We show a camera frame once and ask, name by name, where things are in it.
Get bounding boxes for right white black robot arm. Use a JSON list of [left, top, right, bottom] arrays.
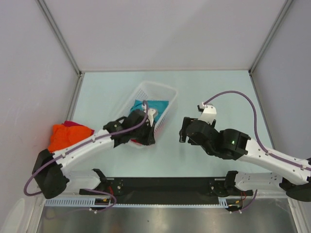
[[179, 117, 311, 202]]

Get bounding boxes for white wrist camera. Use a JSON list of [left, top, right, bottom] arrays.
[[142, 106, 158, 127], [197, 102, 217, 125]]

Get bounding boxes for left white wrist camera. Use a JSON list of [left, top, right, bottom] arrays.
[[142, 106, 158, 127]]

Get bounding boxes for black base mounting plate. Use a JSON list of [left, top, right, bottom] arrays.
[[79, 176, 243, 205]]

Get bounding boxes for teal t shirt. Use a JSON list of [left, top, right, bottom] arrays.
[[130, 100, 169, 122]]

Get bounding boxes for white plastic mesh basket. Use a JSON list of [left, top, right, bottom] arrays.
[[116, 81, 178, 140]]

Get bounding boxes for magenta t shirt on table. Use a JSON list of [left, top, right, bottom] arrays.
[[63, 120, 94, 134]]

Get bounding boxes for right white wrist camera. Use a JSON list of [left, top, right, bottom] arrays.
[[197, 102, 217, 125]]

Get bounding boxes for orange t shirt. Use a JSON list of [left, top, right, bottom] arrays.
[[48, 124, 93, 152]]

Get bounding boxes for white slotted cable duct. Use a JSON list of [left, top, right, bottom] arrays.
[[44, 197, 242, 208]]

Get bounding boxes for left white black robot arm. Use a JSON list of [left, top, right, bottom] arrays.
[[32, 108, 157, 199]]

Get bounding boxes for red t shirt in basket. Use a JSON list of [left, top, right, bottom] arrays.
[[131, 139, 142, 146]]

